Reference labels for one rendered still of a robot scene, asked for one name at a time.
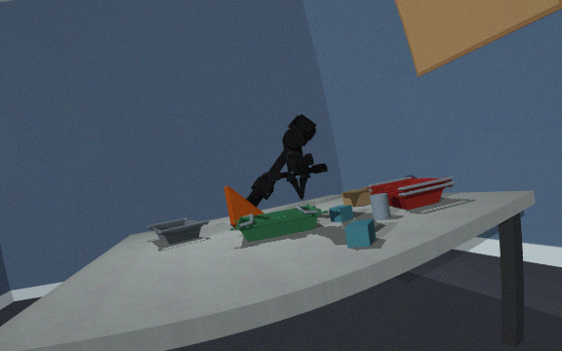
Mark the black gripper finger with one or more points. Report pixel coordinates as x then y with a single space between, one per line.
303 181
295 183

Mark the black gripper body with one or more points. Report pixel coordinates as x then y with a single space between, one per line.
320 168

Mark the grey cylinder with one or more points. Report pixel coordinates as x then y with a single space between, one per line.
380 206

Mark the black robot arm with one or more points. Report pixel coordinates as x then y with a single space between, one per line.
297 136

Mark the teal cube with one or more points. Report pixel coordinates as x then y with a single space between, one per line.
360 233
341 213

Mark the green plastic tray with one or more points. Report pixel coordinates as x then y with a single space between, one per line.
276 224

